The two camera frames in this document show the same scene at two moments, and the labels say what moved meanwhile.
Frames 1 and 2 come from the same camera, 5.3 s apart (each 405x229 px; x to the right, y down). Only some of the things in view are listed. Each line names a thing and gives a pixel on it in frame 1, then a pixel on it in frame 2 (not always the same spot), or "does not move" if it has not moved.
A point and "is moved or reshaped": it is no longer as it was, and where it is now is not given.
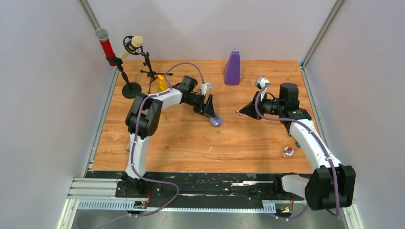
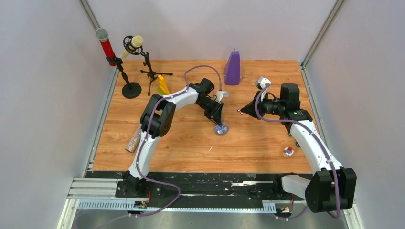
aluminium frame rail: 93,188 does not move
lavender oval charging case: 216,122 is moved or reshaped
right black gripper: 250,109 does not move
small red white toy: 288,151 does not move
